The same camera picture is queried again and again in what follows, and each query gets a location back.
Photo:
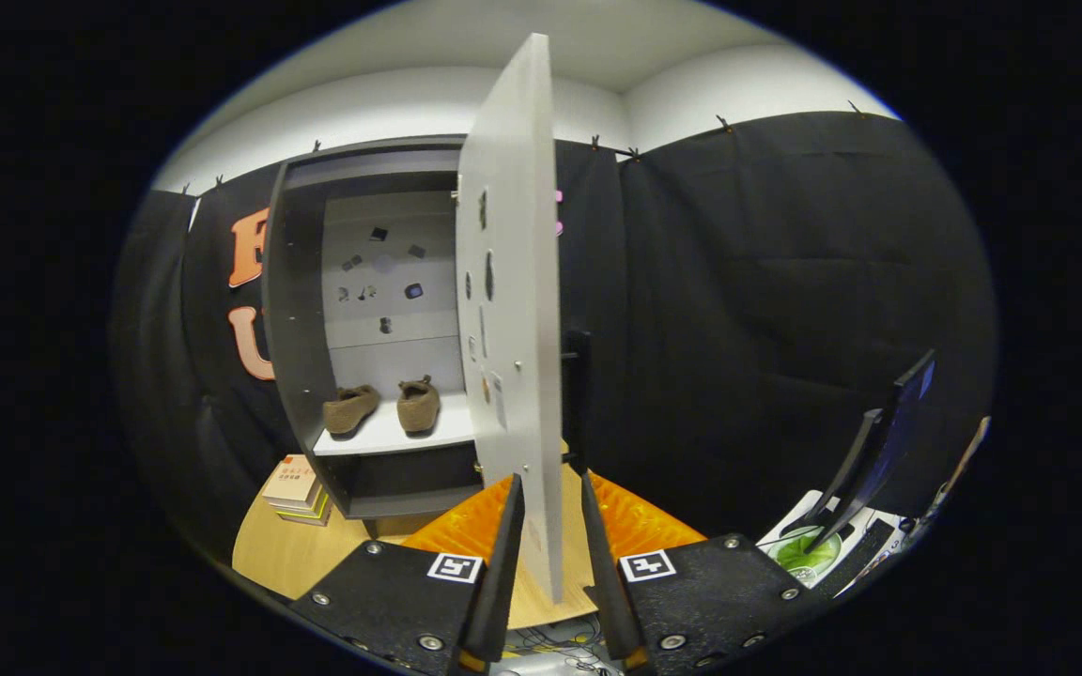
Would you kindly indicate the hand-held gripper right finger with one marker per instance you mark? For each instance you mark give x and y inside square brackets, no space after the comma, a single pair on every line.
[607,582]

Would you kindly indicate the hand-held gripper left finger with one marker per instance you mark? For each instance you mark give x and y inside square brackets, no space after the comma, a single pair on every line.
[502,582]

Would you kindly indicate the brown fluffy shoe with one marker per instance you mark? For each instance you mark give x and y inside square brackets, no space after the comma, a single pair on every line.
[418,408]
[350,410]

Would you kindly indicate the dark grey shoe cabinet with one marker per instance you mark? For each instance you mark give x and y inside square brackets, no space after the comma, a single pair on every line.
[292,310]

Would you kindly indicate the yellow edged book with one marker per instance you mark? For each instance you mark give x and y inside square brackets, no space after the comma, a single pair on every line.
[316,514]

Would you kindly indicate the green round dish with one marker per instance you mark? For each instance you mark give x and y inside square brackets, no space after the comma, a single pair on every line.
[804,556]

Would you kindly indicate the black keyboard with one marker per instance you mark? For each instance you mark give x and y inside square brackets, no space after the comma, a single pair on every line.
[865,556]

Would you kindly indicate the dark computer monitor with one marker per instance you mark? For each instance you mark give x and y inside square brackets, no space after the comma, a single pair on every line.
[888,432]

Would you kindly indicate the black backdrop cloth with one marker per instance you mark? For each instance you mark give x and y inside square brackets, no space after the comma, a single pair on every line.
[738,282]

